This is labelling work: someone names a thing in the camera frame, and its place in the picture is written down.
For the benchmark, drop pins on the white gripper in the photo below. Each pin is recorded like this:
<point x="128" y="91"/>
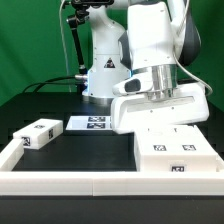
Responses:
<point x="134" y="106"/>

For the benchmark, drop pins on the white cabinet door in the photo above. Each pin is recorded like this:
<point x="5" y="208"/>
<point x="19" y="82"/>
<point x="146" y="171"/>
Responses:
<point x="152" y="142"/>
<point x="191" y="139"/>

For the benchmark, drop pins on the white cabinet body box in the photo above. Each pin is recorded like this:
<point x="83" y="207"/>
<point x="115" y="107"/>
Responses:
<point x="178" y="161"/>

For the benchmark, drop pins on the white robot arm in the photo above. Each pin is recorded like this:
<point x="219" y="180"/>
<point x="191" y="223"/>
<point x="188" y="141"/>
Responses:
<point x="135" y="67"/>

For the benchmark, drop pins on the white cabinet top block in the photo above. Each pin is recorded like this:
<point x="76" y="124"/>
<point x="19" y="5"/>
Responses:
<point x="39" y="133"/>

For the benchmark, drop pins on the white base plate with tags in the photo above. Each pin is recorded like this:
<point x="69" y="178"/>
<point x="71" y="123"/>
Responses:
<point x="88" y="123"/>

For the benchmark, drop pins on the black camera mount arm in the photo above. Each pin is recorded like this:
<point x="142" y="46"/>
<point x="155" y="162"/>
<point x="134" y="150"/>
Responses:
<point x="81" y="15"/>

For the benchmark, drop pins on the white U-shaped fence frame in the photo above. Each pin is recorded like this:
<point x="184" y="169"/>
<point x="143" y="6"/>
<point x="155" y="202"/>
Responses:
<point x="101" y="183"/>

